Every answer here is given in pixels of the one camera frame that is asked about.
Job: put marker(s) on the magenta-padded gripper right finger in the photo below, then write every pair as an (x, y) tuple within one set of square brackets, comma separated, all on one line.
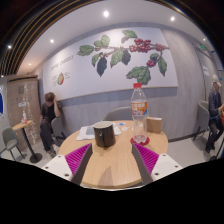
[(163, 166)]

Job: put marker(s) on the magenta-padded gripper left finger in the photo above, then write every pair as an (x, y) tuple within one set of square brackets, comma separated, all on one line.
[(60, 166)]

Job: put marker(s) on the clear red-capped drink bottle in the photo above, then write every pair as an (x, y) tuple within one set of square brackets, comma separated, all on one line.
[(139, 108)]

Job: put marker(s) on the flat round red coaster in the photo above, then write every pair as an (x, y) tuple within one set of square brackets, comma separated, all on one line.
[(146, 142)]

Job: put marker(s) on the brown paper box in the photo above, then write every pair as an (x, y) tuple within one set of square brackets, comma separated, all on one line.
[(154, 125)]

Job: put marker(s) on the white paper napkin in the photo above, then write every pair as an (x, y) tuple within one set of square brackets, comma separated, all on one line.
[(85, 132)]

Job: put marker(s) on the person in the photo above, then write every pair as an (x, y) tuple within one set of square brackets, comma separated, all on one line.
[(215, 106), (49, 115)]

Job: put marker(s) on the small white packet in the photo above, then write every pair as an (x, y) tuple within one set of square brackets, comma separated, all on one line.
[(124, 128)]

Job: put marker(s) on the dark brown mug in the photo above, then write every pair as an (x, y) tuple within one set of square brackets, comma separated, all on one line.
[(105, 136)]

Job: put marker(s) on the small round wooden table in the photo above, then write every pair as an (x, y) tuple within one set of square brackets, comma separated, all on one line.
[(22, 126)]

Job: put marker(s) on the small blue packet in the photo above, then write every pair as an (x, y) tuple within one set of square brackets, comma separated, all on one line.
[(121, 124)]

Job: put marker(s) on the small red-labelled bottle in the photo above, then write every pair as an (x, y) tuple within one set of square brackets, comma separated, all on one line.
[(24, 117)]

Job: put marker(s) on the white paper door notice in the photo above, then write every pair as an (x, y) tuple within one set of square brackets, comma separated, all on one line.
[(205, 70)]

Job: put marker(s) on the green exit sign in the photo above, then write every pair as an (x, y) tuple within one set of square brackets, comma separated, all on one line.
[(202, 47)]

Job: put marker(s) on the recessed ceiling lights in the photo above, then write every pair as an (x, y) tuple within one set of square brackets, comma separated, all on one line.
[(106, 13)]

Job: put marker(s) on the coffee plant wall mural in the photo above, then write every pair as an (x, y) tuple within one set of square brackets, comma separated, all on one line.
[(83, 76)]

